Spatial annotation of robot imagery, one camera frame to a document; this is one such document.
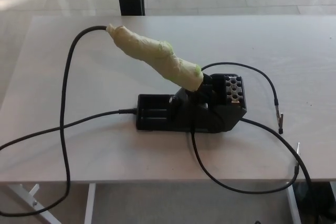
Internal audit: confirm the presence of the dark bulky object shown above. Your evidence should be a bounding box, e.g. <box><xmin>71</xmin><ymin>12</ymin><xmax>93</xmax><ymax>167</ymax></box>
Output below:
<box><xmin>296</xmin><ymin>181</ymin><xmax>336</xmax><ymax>224</ymax></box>

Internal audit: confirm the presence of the thick black power cable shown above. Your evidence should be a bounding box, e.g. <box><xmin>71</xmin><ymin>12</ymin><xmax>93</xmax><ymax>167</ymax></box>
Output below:
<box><xmin>239</xmin><ymin>118</ymin><xmax>314</xmax><ymax>185</ymax></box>

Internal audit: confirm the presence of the tape-wrapped soldering iron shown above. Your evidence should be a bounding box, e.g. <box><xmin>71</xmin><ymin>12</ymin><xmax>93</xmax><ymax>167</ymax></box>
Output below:
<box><xmin>106</xmin><ymin>24</ymin><xmax>212</xmax><ymax>93</ymax></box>

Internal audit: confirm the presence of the black soldering station base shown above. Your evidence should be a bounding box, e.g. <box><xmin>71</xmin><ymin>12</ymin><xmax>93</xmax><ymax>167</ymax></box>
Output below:
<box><xmin>135</xmin><ymin>73</ymin><xmax>248</xmax><ymax>133</ymax></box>

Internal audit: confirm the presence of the white metal table frame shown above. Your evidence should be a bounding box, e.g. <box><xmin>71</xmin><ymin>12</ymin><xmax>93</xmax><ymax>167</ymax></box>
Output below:
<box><xmin>0</xmin><ymin>181</ymin><xmax>302</xmax><ymax>224</ymax></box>

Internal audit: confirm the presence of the black soldering iron cable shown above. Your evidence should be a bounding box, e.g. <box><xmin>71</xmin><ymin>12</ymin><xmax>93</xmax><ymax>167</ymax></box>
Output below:
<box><xmin>0</xmin><ymin>25</ymin><xmax>138</xmax><ymax>224</ymax></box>

